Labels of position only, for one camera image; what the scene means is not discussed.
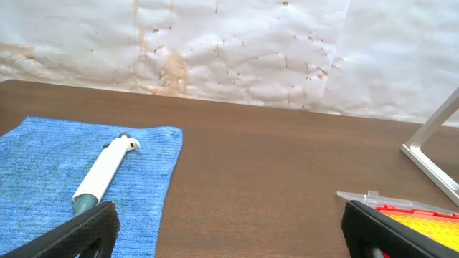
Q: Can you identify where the white and blue stand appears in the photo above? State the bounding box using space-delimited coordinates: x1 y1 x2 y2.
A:
400 87 459 208

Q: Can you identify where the red and yellow tip box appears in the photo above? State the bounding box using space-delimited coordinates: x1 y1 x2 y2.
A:
336 190 459 258

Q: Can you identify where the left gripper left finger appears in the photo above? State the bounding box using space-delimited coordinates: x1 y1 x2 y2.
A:
0 201 121 258

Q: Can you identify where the white pipette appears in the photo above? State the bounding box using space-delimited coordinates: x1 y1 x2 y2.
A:
72 132 141 217

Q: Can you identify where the blue cloth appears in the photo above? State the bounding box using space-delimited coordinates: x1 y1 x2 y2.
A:
0 115 184 258

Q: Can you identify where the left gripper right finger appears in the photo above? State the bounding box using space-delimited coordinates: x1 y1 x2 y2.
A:
340 199 459 258

